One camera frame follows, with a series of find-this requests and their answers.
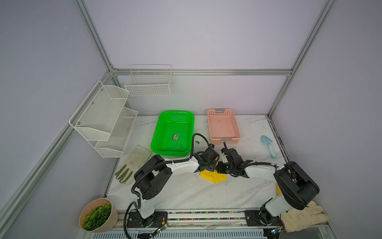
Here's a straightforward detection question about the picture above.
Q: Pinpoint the yellow paper napkin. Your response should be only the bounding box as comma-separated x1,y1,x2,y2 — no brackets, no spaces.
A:
200,170,227,183

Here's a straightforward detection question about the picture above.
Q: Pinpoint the pink plastic basket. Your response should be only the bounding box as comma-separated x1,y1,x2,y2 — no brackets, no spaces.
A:
207,109,241,144

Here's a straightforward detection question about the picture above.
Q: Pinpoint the green plastic basket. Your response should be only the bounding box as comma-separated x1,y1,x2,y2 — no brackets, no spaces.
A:
150,111,195,157

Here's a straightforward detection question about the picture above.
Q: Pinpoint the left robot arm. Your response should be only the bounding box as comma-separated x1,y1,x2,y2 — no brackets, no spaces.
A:
123,133,220,239

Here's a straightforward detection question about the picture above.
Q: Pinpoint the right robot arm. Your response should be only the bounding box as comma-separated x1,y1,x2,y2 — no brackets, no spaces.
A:
216,148,320,226

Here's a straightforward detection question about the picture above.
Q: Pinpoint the light blue garden trowel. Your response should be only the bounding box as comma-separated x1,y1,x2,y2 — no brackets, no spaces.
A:
261,135,277,159

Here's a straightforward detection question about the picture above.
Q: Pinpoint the blue yellow garden rake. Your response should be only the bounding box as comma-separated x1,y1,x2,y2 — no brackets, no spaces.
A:
276,184,282,196

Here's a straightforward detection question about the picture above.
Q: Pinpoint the cream work glove right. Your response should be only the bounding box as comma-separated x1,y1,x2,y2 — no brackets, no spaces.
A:
281,201,329,233

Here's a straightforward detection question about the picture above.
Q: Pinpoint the white mesh two-tier shelf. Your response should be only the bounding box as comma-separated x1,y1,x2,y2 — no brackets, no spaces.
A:
69,81,138,158

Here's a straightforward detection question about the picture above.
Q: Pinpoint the paper bag with greens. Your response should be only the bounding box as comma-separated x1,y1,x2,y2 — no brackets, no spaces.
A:
79,198,118,233

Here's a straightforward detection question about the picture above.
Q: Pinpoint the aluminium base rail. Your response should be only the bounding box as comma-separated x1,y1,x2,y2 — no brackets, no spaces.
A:
125,209,284,228

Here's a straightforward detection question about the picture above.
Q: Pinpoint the white wire basket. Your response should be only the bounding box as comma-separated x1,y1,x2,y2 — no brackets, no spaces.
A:
124,64,173,97

